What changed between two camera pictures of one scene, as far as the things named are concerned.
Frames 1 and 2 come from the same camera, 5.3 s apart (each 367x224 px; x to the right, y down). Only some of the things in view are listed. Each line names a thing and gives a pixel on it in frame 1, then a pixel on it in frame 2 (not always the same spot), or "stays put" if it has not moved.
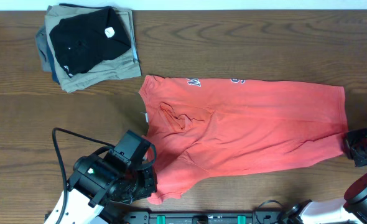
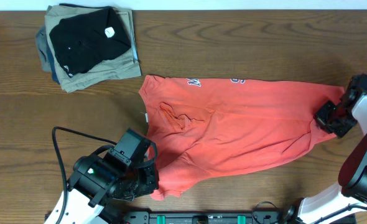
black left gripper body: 139,184 stays put
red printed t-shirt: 203,128 stays put
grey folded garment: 43,50 stays put
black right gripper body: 361,148 to 334,119
